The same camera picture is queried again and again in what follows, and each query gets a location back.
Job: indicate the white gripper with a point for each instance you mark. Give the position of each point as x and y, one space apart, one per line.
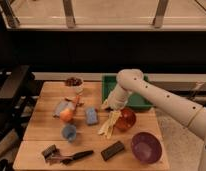
117 100

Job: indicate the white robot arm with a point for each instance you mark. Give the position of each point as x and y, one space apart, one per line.
188 113

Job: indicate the white cup with brown contents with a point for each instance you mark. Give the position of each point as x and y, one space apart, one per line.
75 83

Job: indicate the blue plastic cup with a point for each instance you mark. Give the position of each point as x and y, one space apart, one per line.
69 132

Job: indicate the blue sponge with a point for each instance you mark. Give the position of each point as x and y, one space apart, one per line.
91 116

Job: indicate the orange bowl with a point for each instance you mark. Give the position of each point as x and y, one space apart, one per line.
126 120

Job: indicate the green plastic bin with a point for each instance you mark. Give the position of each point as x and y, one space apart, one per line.
135 101

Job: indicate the dark brown rectangular block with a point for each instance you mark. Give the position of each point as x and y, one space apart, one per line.
112 150

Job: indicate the orange round fruit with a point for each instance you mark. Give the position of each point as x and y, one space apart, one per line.
66 115

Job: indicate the purple bowl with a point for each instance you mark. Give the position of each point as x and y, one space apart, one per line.
146 147

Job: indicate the black chair frame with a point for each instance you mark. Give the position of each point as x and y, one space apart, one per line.
13 99

